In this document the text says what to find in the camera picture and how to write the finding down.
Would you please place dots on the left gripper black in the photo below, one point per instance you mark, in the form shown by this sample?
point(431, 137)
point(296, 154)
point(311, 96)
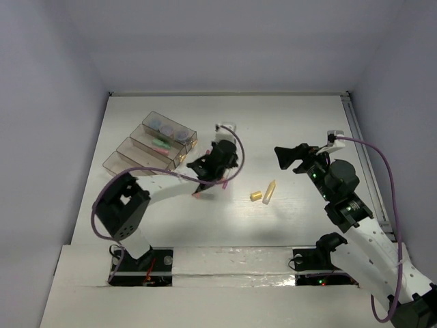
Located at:
point(207, 169)

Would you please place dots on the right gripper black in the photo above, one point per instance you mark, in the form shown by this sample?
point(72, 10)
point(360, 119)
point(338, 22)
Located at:
point(303, 151)

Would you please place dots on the pink highlighter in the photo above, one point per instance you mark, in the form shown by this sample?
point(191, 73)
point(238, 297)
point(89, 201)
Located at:
point(161, 150)

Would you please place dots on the purple glitter jar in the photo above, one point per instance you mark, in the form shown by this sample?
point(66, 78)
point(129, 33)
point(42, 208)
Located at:
point(167, 130)
point(182, 136)

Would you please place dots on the green highlighter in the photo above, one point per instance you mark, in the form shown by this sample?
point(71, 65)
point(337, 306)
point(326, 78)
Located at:
point(160, 143)

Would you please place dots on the blue glitter jar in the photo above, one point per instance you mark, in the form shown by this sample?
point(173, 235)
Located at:
point(155, 124)

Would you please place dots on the clear highlighter orange tip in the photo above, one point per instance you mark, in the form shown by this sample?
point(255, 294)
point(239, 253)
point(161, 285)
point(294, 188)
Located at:
point(204, 196)

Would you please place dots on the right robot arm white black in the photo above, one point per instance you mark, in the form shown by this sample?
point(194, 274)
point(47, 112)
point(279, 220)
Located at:
point(360, 248)

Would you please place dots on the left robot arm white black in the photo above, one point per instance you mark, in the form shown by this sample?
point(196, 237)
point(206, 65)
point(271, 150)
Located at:
point(120, 206)

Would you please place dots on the yellow highlighter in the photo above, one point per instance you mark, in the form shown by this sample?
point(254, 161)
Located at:
point(269, 192)

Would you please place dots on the yellow cap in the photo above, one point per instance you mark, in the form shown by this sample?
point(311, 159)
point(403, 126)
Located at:
point(255, 196)

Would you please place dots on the clear drawer organizer top compartment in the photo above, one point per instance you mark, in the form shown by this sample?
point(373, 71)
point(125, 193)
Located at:
point(192, 142)

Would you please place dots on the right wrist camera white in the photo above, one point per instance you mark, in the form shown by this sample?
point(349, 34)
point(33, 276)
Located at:
point(334, 140)

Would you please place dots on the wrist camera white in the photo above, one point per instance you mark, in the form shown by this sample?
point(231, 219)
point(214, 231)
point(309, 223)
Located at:
point(225, 131)
point(334, 140)

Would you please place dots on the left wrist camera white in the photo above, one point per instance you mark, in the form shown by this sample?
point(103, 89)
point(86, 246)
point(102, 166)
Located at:
point(225, 131)

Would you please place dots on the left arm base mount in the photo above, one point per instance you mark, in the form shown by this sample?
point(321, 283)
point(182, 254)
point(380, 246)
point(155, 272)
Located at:
point(154, 269)

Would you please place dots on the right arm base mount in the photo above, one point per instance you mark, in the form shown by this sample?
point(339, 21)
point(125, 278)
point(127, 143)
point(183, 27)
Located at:
point(314, 266)

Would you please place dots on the aluminium rail right edge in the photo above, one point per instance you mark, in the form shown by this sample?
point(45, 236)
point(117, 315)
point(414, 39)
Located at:
point(375, 197)

